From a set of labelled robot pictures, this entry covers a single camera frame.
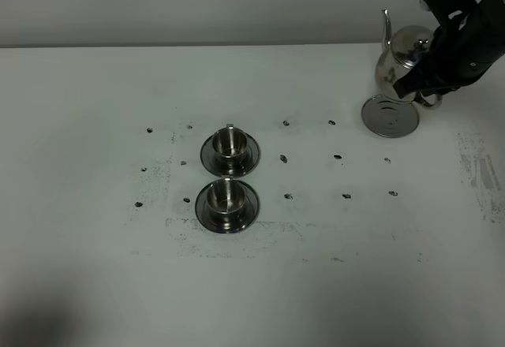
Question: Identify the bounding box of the steel teapot saucer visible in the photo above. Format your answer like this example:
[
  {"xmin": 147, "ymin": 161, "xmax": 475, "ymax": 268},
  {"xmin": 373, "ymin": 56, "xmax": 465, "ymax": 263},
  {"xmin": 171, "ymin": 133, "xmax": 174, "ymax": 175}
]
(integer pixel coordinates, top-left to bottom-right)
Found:
[{"xmin": 361, "ymin": 95, "xmax": 420, "ymax": 138}]

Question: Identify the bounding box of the stainless steel teapot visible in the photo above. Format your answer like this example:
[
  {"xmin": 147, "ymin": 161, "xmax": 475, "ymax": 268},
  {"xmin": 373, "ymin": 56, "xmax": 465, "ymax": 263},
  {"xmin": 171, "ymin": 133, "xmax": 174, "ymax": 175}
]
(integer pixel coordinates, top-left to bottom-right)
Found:
[{"xmin": 375, "ymin": 9, "xmax": 442, "ymax": 110}]

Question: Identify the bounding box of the far steel cup saucer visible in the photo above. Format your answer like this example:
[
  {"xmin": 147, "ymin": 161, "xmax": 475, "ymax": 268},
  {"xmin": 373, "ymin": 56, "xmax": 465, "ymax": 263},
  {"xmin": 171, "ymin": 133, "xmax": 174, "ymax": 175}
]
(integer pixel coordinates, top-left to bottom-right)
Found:
[{"xmin": 200, "ymin": 132, "xmax": 260, "ymax": 177}]

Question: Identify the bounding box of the stainless steel teacup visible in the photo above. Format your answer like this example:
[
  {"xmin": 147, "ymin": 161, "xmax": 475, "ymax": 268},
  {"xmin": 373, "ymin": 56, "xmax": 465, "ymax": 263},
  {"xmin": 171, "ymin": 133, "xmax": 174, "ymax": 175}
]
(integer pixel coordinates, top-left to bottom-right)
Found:
[
  {"xmin": 205, "ymin": 178, "xmax": 248, "ymax": 223},
  {"xmin": 211, "ymin": 125, "xmax": 249, "ymax": 168}
]

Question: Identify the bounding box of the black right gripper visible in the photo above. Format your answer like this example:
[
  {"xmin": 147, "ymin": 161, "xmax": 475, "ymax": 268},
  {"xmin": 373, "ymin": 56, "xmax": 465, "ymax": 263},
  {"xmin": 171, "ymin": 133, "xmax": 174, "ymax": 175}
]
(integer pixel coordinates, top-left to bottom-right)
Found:
[{"xmin": 393, "ymin": 0, "xmax": 504, "ymax": 99}]

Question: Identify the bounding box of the near steel cup saucer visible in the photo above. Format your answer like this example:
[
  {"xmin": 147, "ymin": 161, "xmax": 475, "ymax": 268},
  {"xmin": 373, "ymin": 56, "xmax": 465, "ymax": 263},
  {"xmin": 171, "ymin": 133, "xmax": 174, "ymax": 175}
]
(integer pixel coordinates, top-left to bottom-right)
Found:
[{"xmin": 195, "ymin": 179, "xmax": 260, "ymax": 234}]

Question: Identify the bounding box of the far stainless steel teacup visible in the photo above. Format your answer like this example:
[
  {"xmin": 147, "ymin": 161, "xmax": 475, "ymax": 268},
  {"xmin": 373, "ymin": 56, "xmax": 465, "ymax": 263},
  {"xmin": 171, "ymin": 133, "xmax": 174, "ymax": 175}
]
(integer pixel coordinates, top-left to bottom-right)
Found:
[{"xmin": 211, "ymin": 125, "xmax": 249, "ymax": 168}]

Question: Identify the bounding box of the near stainless steel teacup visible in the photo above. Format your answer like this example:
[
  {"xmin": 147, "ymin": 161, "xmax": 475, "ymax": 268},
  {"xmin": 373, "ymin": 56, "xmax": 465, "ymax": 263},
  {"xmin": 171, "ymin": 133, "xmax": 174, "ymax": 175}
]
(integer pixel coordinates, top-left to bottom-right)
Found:
[{"xmin": 205, "ymin": 178, "xmax": 248, "ymax": 223}]

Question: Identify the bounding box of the steel cup saucer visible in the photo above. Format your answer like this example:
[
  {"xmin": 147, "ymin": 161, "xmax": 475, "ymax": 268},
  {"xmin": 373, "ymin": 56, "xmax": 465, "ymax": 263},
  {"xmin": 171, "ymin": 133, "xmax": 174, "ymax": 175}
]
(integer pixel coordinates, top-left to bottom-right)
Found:
[
  {"xmin": 200, "ymin": 132, "xmax": 260, "ymax": 177},
  {"xmin": 195, "ymin": 179, "xmax": 260, "ymax": 234}
]

